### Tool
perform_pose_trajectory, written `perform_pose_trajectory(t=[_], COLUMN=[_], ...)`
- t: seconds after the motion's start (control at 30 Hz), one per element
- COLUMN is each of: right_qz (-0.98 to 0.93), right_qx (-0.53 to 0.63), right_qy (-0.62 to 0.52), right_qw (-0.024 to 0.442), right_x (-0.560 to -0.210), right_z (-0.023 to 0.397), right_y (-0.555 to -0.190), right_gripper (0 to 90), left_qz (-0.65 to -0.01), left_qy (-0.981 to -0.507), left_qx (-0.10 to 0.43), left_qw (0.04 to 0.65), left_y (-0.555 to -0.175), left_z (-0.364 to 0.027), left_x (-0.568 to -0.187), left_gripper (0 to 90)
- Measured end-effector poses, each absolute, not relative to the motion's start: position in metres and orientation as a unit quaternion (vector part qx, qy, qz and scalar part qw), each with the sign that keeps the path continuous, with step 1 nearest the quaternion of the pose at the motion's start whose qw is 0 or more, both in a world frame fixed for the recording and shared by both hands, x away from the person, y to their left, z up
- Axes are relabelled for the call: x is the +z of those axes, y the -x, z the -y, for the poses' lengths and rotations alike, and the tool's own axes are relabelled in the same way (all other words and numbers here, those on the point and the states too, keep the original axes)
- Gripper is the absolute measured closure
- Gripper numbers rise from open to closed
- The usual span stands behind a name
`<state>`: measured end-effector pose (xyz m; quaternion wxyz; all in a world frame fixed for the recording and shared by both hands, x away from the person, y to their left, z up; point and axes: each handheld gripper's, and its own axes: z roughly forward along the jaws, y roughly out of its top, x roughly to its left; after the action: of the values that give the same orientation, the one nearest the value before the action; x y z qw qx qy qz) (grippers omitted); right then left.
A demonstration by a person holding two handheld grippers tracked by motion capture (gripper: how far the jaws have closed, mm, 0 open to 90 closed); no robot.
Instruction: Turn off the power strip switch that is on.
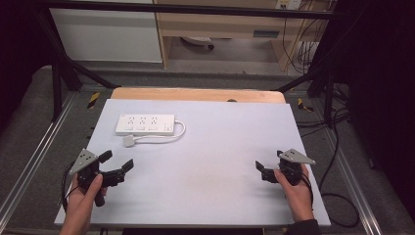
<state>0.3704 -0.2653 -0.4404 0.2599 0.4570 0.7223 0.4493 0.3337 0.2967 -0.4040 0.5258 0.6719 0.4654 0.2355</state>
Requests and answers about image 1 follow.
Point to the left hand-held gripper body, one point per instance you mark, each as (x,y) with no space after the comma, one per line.
(86,169)

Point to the black curtain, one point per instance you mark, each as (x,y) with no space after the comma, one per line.
(16,49)
(381,98)

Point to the aluminium floor rail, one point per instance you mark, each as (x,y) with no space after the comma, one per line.
(32,156)
(352,182)

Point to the white chair base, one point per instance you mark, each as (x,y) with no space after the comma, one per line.
(199,41)

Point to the white cabinet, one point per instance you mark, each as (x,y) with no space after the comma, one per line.
(107,32)

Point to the white power strip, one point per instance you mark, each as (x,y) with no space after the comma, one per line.
(145,124)

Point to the black horizontal frame bar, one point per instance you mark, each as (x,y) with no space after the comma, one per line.
(195,10)

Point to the person's right hand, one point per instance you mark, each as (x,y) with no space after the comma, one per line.
(297,196)

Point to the white wall socket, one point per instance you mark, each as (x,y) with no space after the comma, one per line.
(288,4)

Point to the person's left hand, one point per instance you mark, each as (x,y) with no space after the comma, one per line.
(80,204)

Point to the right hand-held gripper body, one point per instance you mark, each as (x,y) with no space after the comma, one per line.
(292,167)

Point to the black metal stand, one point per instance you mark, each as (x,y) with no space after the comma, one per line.
(321,81)
(62,65)

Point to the white power plug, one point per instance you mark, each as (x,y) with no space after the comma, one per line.
(129,141)

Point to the wooden table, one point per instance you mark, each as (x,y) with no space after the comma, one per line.
(195,95)

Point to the wooden desk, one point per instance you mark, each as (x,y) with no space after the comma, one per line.
(225,27)

